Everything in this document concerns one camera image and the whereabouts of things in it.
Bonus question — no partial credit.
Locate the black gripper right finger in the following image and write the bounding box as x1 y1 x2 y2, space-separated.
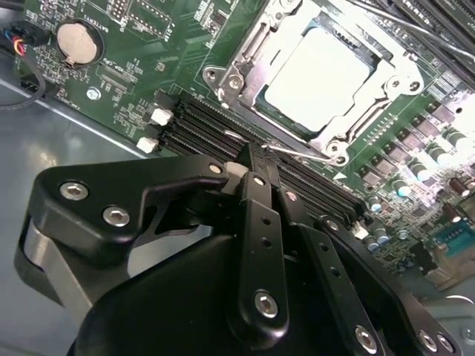
261 147 467 356

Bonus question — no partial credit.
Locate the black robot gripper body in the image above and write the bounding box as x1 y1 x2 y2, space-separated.
73 233 346 356

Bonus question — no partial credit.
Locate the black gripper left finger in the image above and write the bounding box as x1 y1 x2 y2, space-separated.
13 142 292 349

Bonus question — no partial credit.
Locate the thin metal locking lever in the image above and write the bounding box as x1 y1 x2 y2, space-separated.
224 128 337 164
348 0 475 62

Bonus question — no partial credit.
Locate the silver square CPU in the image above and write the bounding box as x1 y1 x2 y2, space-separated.
258 24 384 135

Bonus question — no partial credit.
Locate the metal socket cover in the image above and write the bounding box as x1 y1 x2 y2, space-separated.
217 0 426 166

